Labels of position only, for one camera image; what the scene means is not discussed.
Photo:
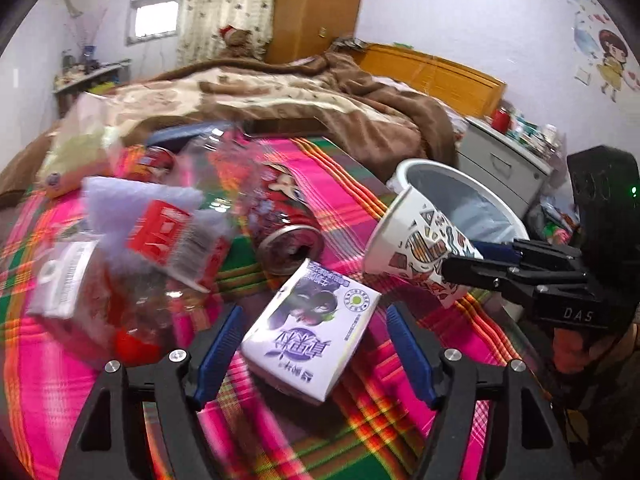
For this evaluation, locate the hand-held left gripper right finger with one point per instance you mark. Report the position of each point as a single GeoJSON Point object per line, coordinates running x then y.
{"type": "Point", "coordinates": [410, 355]}

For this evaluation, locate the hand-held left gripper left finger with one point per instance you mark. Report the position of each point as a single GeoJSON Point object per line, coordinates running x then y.
{"type": "Point", "coordinates": [220, 355]}

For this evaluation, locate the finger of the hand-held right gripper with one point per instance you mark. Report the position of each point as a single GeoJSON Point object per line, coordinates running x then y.
{"type": "Point", "coordinates": [500, 277]}
{"type": "Point", "coordinates": [545, 255]}

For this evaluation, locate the patterned paper cup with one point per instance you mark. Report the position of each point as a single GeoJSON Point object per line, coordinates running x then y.
{"type": "Point", "coordinates": [420, 240]}

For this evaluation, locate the purple drink carton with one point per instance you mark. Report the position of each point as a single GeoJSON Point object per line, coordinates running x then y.
{"type": "Point", "coordinates": [310, 330]}

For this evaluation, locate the clear bottle with red label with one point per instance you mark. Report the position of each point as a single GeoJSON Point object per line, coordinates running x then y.
{"type": "Point", "coordinates": [165, 240]}

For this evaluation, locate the white plastic trash bin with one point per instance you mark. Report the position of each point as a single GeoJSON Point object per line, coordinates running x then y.
{"type": "Point", "coordinates": [410, 172]}

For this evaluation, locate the red cartoon drink can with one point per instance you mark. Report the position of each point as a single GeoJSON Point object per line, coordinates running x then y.
{"type": "Point", "coordinates": [280, 210]}
{"type": "Point", "coordinates": [150, 160]}

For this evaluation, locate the white foam fruit net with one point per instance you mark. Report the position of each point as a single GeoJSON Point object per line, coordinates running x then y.
{"type": "Point", "coordinates": [115, 200]}

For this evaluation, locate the person's right forearm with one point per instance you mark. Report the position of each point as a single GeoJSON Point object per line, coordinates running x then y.
{"type": "Point", "coordinates": [617, 400]}

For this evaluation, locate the person's right hand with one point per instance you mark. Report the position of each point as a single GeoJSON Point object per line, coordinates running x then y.
{"type": "Point", "coordinates": [575, 352]}

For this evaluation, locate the clear plastic bin liner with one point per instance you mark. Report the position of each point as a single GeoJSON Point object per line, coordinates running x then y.
{"type": "Point", "coordinates": [475, 210]}

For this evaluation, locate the white nightstand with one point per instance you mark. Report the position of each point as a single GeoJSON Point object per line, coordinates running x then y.
{"type": "Point", "coordinates": [500, 160]}

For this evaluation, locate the group of small bottles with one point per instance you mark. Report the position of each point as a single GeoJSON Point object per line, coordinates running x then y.
{"type": "Point", "coordinates": [537, 137]}

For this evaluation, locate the red jar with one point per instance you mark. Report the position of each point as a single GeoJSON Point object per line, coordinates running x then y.
{"type": "Point", "coordinates": [500, 120]}

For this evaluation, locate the pink green plaid cloth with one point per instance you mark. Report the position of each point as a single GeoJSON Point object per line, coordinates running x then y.
{"type": "Point", "coordinates": [350, 175]}

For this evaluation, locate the wooden bed headboard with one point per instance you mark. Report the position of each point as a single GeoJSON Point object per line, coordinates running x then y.
{"type": "Point", "coordinates": [440, 77]}

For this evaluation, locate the soft tissue pack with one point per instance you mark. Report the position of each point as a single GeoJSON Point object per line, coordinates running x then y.
{"type": "Point", "coordinates": [80, 145]}

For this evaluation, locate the brown fleece blanket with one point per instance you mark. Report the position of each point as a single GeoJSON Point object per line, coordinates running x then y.
{"type": "Point", "coordinates": [300, 90]}

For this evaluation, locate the white side table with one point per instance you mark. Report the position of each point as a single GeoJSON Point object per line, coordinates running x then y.
{"type": "Point", "coordinates": [90, 77]}

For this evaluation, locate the brown teddy bear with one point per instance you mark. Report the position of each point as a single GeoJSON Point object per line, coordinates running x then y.
{"type": "Point", "coordinates": [237, 40]}

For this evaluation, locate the group of small jars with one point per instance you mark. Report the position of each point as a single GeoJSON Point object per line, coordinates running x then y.
{"type": "Point", "coordinates": [80, 62]}

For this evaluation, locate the blue vase with dry branches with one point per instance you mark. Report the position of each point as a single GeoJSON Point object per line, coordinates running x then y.
{"type": "Point", "coordinates": [90, 52]}

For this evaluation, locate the wooden wardrobe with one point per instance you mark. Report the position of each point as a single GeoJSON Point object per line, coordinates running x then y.
{"type": "Point", "coordinates": [315, 5]}

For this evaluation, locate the window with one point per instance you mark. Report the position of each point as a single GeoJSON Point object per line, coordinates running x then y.
{"type": "Point", "coordinates": [152, 20]}

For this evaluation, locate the floral curtain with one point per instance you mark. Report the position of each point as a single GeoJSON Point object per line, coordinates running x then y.
{"type": "Point", "coordinates": [220, 0]}

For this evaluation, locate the cartoon wall sticker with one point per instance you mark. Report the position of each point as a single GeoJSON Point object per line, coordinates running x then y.
{"type": "Point", "coordinates": [612, 55]}

